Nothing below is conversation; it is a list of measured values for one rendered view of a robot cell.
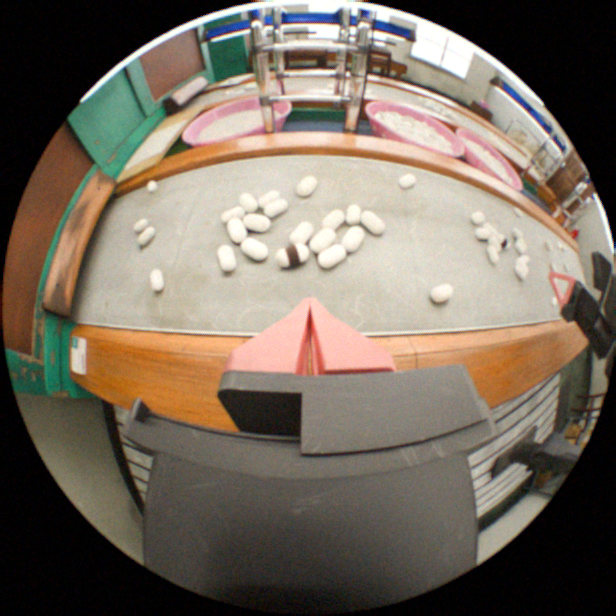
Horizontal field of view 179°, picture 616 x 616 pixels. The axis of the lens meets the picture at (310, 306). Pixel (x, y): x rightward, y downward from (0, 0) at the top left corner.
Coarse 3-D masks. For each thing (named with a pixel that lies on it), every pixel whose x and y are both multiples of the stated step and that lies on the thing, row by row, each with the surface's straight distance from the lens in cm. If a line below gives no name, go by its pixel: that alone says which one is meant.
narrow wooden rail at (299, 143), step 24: (216, 144) 46; (240, 144) 43; (264, 144) 41; (288, 144) 40; (312, 144) 40; (336, 144) 40; (360, 144) 41; (384, 144) 44; (168, 168) 48; (192, 168) 46; (432, 168) 46; (456, 168) 50; (120, 192) 59; (504, 192) 61
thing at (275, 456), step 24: (144, 408) 7; (144, 432) 6; (168, 432) 6; (192, 432) 6; (216, 432) 6; (240, 432) 6; (456, 432) 6; (480, 432) 6; (192, 456) 5; (216, 456) 5; (240, 456) 5; (264, 456) 5; (288, 456) 5; (312, 456) 5; (336, 456) 5; (360, 456) 5; (384, 456) 5; (408, 456) 5; (432, 456) 5
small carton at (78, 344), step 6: (72, 336) 45; (72, 342) 45; (78, 342) 42; (84, 342) 43; (72, 348) 45; (78, 348) 42; (84, 348) 43; (72, 354) 45; (78, 354) 42; (84, 354) 43; (72, 360) 45; (78, 360) 42; (84, 360) 43; (72, 366) 45; (78, 366) 43; (84, 366) 43; (78, 372) 43; (84, 372) 43
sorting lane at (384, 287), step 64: (192, 192) 41; (256, 192) 34; (320, 192) 33; (384, 192) 36; (448, 192) 45; (128, 256) 42; (192, 256) 32; (384, 256) 29; (448, 256) 34; (512, 256) 49; (576, 256) 133; (128, 320) 36; (192, 320) 28; (256, 320) 25; (384, 320) 26; (448, 320) 30; (512, 320) 42
